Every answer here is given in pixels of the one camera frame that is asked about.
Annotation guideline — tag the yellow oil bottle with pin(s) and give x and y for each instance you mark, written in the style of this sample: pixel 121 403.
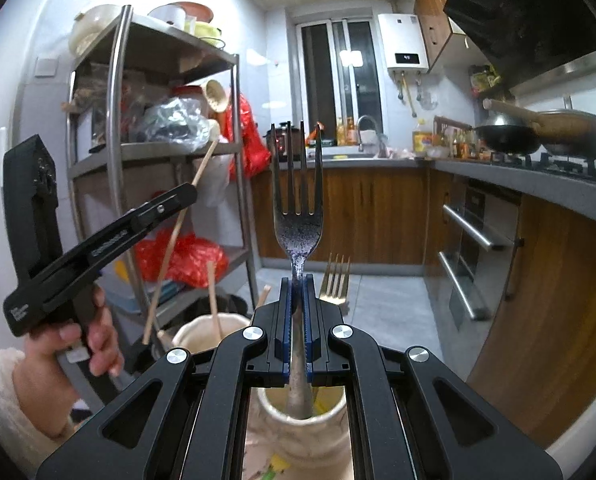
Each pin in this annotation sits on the yellow oil bottle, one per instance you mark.
pixel 421 142

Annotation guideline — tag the clear plastic bag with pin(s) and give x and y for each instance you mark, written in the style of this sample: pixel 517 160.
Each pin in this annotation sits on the clear plastic bag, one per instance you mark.
pixel 173 120

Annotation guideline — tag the white wall switch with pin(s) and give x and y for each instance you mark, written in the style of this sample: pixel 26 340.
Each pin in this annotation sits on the white wall switch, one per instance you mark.
pixel 45 67

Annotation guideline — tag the floral ceramic utensil holder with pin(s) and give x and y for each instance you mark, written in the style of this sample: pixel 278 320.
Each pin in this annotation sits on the floral ceramic utensil holder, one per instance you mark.
pixel 273 430

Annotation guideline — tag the wooden stove base cabinet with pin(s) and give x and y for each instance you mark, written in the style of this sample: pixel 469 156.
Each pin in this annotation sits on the wooden stove base cabinet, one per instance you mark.
pixel 552 310

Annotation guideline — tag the cream plastic ladle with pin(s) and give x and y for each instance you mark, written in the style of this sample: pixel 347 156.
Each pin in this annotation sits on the cream plastic ladle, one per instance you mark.
pixel 216 95

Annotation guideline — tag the brown pan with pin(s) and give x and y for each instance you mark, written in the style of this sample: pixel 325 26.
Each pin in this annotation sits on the brown pan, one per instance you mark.
pixel 572 132

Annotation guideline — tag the black range hood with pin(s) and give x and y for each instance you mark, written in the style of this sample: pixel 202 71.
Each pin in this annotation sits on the black range hood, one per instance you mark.
pixel 527 10

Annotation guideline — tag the grey kitchen countertop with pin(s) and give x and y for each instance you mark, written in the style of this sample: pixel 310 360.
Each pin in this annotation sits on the grey kitchen countertop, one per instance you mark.
pixel 527 180

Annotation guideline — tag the person's left forearm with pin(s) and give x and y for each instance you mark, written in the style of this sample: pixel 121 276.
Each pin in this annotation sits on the person's left forearm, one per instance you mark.
pixel 3 410

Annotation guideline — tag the yellow plastic slotted tool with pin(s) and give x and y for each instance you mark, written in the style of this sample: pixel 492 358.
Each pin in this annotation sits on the yellow plastic slotted tool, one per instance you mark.
pixel 328 402

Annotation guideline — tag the gold fork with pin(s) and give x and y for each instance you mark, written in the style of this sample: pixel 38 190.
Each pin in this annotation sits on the gold fork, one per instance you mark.
pixel 335 290

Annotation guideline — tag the cream lidded pot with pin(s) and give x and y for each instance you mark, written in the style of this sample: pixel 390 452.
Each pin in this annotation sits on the cream lidded pot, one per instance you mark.
pixel 95 25

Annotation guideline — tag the silver fork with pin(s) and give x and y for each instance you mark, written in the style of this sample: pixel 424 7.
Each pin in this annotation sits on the silver fork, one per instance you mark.
pixel 295 240

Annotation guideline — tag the red plastic bag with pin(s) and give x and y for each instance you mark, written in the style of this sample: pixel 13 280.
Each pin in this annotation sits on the red plastic bag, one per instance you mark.
pixel 250 145
pixel 198 260

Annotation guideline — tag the amber sauce bottle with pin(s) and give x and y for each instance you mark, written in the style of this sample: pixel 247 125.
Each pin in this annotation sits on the amber sauce bottle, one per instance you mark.
pixel 350 129
pixel 341 130

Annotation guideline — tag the metal shelf rack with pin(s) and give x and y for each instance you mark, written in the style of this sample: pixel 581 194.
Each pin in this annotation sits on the metal shelf rack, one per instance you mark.
pixel 153 149

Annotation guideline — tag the yellow green container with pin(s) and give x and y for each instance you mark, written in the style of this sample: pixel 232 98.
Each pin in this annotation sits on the yellow green container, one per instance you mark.
pixel 209 32

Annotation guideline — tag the kitchen window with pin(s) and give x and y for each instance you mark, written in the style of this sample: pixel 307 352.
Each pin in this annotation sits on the kitchen window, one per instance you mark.
pixel 318 75

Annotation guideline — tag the black wok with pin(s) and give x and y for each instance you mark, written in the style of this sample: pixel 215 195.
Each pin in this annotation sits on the black wok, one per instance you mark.
pixel 512 140

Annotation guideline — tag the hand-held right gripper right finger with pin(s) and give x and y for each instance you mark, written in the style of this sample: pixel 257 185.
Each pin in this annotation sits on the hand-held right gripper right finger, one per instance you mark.
pixel 314 347

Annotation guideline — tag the white water heater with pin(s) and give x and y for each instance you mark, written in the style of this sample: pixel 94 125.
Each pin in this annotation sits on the white water heater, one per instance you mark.
pixel 402 35

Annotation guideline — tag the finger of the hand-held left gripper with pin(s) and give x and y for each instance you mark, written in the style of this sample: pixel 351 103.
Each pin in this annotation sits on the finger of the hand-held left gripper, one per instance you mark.
pixel 168 199
pixel 170 215

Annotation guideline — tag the wooden sink base cabinet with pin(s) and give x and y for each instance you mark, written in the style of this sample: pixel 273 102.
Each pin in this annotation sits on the wooden sink base cabinet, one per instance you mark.
pixel 377 210

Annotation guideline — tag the steel faucet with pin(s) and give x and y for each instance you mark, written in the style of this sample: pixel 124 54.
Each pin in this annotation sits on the steel faucet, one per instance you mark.
pixel 367 117

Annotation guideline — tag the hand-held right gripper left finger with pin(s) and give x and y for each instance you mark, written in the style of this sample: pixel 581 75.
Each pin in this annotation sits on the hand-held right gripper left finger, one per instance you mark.
pixel 279 347

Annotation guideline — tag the wooden wall cabinet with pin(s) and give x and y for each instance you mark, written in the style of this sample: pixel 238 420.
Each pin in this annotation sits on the wooden wall cabinet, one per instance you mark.
pixel 437 30

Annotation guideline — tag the person's left hand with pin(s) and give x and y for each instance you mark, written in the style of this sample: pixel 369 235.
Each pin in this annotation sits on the person's left hand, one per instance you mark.
pixel 48 375

